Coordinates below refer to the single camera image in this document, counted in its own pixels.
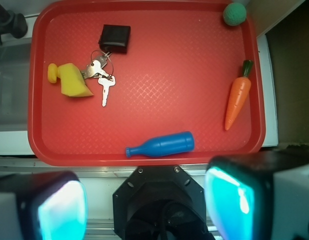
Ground steel sink basin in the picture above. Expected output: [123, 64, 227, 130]
[0, 38, 32, 132]

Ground black key fob pouch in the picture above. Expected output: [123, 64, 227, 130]
[98, 24, 131, 54]

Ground yellow toy dustpan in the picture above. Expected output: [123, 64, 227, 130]
[47, 63, 94, 98]

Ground orange toy carrot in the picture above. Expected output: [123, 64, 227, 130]
[224, 60, 254, 131]

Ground silver keys on ring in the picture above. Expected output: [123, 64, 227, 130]
[81, 50, 116, 107]

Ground red plastic tray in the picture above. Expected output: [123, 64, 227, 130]
[27, 0, 266, 167]

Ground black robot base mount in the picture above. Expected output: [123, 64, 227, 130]
[112, 165, 215, 240]

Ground blue toy bottle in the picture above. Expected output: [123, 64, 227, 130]
[125, 131, 195, 158]

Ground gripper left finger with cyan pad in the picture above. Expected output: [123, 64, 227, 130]
[0, 171, 88, 240]

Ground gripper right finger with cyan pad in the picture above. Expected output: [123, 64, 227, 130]
[204, 150, 309, 240]

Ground green textured ball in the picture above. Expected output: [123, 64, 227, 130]
[222, 2, 247, 26]

